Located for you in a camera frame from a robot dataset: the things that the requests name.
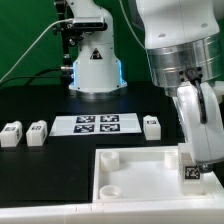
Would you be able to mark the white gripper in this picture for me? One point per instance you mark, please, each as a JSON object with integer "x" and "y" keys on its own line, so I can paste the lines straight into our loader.
{"x": 205, "y": 141}

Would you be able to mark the white square table top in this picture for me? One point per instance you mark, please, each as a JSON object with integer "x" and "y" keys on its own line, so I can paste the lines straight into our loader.
{"x": 144, "y": 174}

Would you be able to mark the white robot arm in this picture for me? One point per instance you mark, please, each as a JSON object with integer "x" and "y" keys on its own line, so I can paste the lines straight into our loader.
{"x": 183, "y": 46}

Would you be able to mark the white obstacle fence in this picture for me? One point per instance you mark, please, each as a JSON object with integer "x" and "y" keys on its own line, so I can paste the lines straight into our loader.
{"x": 202, "y": 211}

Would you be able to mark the white sheet with markers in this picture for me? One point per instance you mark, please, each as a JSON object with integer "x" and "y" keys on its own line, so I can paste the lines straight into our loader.
{"x": 95, "y": 124}

